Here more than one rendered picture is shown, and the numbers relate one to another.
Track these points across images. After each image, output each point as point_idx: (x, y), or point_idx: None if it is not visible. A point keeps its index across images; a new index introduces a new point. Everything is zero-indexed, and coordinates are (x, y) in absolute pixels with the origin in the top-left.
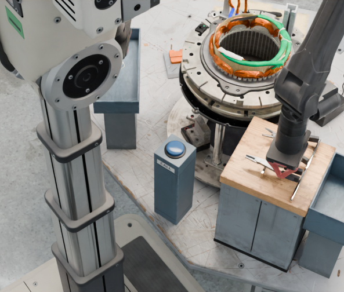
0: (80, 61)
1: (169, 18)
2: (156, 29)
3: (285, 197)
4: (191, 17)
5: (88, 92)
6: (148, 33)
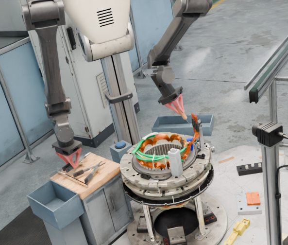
0: (79, 34)
1: None
2: None
3: (62, 171)
4: None
5: (84, 53)
6: (283, 187)
